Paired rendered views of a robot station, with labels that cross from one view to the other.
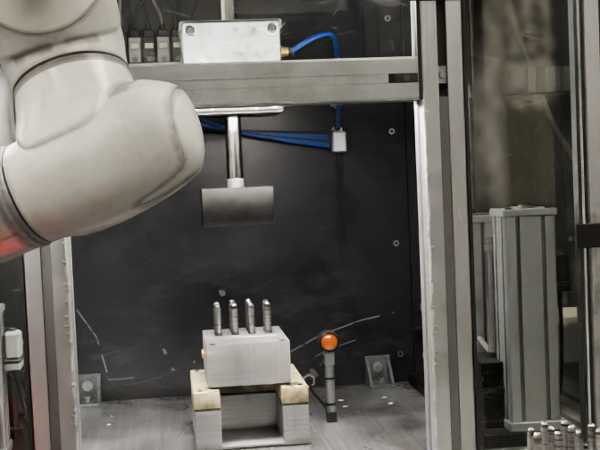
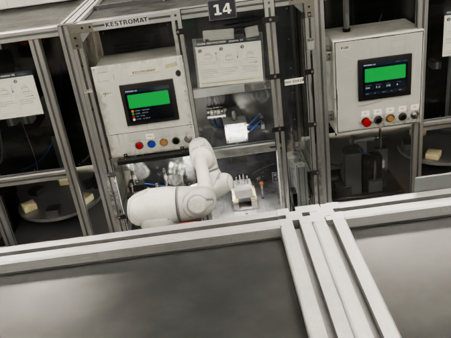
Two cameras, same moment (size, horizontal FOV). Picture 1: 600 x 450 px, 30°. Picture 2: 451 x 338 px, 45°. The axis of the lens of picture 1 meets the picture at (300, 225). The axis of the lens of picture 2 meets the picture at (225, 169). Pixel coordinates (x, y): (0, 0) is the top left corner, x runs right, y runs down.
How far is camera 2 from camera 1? 1.80 m
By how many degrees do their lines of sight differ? 24
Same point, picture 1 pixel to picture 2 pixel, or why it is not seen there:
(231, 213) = (237, 161)
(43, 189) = not seen: hidden behind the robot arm
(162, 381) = not seen: hidden behind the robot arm
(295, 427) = (254, 205)
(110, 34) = (215, 164)
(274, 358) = (249, 192)
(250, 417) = (245, 200)
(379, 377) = (275, 178)
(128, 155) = (221, 190)
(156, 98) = (225, 180)
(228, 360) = (239, 193)
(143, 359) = not seen: hidden behind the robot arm
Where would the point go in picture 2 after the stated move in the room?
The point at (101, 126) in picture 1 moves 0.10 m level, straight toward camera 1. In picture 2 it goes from (215, 186) to (217, 196)
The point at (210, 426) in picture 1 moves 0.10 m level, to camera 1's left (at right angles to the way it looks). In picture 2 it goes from (236, 206) to (218, 208)
